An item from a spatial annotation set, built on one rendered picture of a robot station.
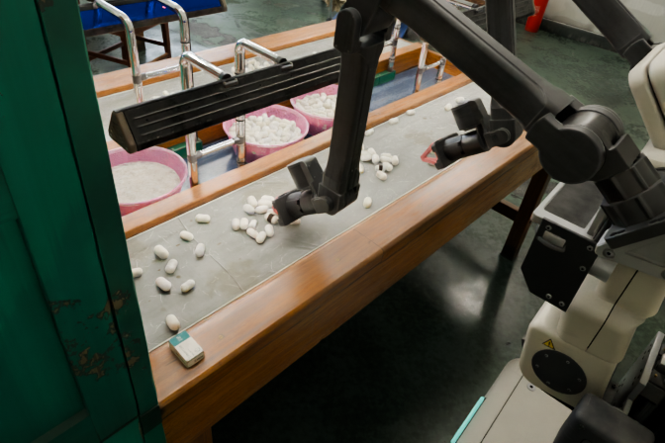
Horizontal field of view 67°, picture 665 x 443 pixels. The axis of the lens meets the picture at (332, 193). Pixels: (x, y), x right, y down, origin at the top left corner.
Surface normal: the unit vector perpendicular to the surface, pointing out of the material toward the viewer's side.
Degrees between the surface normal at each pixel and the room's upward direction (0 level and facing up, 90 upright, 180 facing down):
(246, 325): 0
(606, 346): 90
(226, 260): 0
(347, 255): 0
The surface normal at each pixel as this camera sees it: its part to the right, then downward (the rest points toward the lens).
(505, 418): 0.10, -0.79
